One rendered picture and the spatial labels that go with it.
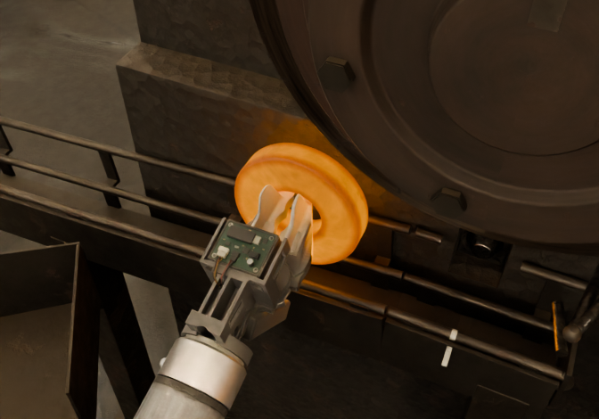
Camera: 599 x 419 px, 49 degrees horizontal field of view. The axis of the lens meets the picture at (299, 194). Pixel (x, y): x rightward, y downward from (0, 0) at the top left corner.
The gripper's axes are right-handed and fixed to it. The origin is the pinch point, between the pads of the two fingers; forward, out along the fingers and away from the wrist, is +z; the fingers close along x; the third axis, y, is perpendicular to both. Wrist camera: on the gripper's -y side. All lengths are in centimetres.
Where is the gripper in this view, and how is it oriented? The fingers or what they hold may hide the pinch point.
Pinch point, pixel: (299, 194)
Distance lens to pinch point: 73.4
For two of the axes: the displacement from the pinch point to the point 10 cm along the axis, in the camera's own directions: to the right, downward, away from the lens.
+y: -1.3, -5.2, -8.4
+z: 4.0, -8.1, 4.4
